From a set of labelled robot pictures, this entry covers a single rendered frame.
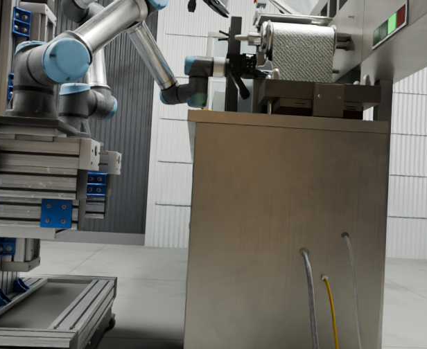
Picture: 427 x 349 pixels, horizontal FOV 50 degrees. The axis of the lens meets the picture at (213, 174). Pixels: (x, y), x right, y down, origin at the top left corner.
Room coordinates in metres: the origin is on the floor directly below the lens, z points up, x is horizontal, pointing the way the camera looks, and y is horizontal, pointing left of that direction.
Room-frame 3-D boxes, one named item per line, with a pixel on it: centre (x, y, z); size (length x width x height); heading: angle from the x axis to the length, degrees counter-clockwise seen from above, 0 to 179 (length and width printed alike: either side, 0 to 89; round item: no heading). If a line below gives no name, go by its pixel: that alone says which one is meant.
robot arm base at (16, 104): (1.37, 0.56, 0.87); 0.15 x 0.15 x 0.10
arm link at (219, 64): (1.72, 0.00, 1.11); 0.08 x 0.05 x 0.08; 2
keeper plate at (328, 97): (1.52, -0.37, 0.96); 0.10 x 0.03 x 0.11; 92
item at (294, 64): (1.73, -0.32, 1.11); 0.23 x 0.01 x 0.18; 92
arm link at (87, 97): (1.87, 0.59, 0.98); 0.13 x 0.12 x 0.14; 150
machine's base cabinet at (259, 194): (2.73, -0.20, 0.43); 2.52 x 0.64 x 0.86; 2
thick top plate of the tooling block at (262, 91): (1.61, -0.35, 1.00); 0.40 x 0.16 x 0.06; 92
